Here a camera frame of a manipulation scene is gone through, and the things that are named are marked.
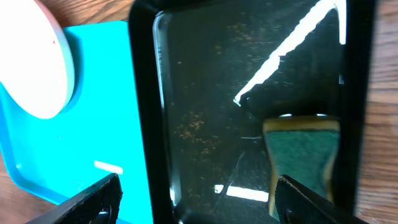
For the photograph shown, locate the green yellow sponge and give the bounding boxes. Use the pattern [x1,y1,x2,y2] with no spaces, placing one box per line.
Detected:
[262,116,340,220]

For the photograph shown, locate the black water tray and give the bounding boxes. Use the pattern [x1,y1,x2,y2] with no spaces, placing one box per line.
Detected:
[128,0,374,223]

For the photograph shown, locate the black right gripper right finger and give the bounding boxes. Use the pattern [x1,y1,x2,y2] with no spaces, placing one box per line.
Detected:
[275,175,368,224]

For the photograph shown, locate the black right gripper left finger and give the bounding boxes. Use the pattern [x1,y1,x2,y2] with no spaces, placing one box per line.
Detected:
[27,173,123,224]

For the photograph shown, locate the white plate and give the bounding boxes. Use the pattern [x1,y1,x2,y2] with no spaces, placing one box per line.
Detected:
[1,0,75,119]

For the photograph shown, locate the teal plastic tray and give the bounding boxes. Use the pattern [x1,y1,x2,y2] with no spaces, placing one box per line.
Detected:
[1,21,152,223]

